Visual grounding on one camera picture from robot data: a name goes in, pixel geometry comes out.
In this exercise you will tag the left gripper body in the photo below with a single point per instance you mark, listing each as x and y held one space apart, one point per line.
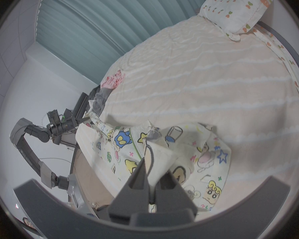
68 128

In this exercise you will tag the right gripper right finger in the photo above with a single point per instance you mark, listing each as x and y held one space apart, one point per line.
174 198

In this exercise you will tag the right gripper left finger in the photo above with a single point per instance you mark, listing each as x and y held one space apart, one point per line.
129 195

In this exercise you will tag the white printed pyjama top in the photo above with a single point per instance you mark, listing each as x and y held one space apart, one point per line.
189 146

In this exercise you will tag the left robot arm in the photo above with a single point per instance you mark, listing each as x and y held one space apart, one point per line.
20 131

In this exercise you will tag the white knitted garment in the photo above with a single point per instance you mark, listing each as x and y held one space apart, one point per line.
91 106

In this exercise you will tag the grey knitted garment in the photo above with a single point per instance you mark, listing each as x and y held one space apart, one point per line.
101 101

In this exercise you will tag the pink garment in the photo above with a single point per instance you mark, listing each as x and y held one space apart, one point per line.
112 80

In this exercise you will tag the blue-green curtain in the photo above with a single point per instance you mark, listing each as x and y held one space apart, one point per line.
72 46
139 9

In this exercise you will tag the bed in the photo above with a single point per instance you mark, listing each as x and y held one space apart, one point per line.
214 71

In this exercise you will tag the white printed pillow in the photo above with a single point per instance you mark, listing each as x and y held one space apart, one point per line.
234 9

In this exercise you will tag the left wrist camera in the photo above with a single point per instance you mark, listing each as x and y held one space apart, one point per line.
53 117

